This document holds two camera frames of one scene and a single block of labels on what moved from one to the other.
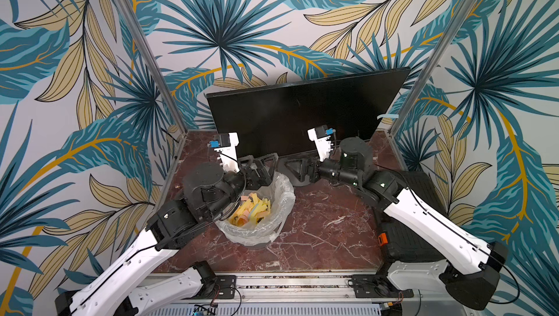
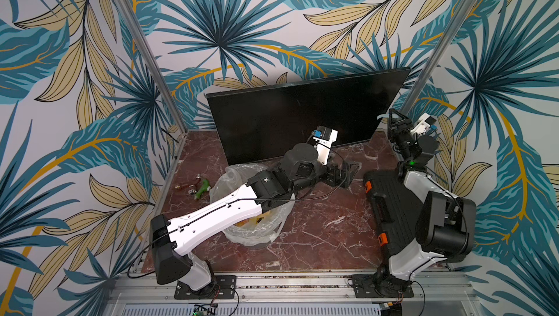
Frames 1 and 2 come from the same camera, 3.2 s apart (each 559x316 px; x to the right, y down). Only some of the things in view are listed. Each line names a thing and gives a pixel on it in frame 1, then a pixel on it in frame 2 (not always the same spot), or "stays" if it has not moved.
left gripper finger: (267, 162) -> (352, 167)
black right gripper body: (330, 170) -> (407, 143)
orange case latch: (383, 239) stays
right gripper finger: (295, 167) -> (394, 117)
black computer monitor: (275, 119) stays
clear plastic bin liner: (280, 193) stays
